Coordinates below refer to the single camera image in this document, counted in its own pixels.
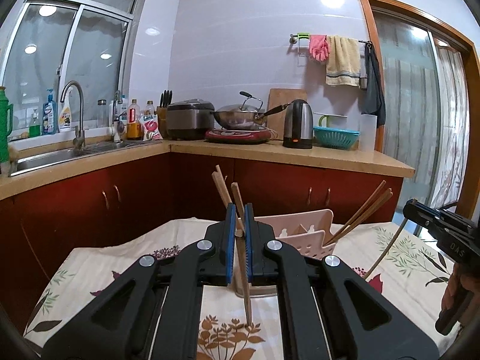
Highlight stainless steel sink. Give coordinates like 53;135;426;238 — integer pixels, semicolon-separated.
8;141;160;177

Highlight floral tablecloth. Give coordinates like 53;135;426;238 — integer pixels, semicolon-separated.
23;219;461;359

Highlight pink rubber glove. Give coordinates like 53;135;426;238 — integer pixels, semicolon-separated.
308;35;329;62

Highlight white spray cleaner bottle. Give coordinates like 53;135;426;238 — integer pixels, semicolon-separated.
58;94;72;132

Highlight dark grey hanging cloth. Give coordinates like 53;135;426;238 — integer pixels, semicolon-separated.
361;41;386;128

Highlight wall towel rail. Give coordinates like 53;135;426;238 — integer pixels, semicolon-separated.
289;33;368;89

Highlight white mug green handle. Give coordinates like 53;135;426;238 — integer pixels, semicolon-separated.
317;114;356;129

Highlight translucent plastic container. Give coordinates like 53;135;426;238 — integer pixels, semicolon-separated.
359;114;377;152

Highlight blue detergent bottle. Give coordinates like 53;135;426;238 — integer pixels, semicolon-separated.
41;88;57;135

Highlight wooden cutting board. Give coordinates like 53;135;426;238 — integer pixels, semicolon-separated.
266;88;308;141

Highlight glass sliding door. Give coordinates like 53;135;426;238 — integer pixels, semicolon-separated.
360;0;479;218

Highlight wooden chopstick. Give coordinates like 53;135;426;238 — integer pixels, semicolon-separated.
336;189;393;242
235;229;252;326
364;218;408;281
325;180;386;245
211;166;244;236
216;165;231;206
231;182;245;217

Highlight chrome kitchen faucet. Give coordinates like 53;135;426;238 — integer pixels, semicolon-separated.
59;79;87;151

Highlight pink perforated utensil holder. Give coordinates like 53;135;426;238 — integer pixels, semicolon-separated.
233;209;336;298

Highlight steel wok with lid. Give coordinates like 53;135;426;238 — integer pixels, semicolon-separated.
213;91;289;130

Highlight green thermos jug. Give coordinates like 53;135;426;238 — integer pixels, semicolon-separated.
0;86;13;163

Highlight teal plastic colander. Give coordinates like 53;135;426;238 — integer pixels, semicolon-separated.
313;126;360;150

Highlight green soap dispenser bottle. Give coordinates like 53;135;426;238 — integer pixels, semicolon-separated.
28;108;41;138

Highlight knife block with knives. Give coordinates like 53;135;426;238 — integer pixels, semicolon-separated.
156;90;173;139

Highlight yellow hanging towel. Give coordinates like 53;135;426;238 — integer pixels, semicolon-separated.
325;35;360;87

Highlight black steel electric kettle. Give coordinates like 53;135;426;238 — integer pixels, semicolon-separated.
282;99;313;150

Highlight black rice cooker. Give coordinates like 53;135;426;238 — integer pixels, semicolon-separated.
166;98;215;140

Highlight orange oil bottle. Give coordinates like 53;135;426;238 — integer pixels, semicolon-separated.
126;98;143;140

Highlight red induction cooktop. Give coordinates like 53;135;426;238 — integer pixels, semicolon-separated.
205;129;271;145

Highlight red white snack bag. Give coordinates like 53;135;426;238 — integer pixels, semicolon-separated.
140;115;163;141

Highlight person right hand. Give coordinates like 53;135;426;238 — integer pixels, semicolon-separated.
441;262;479;311

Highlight aluminium sliding window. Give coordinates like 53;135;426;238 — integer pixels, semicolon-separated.
1;0;138;137

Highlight red kitchen cabinets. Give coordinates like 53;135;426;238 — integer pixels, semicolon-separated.
1;153;404;329

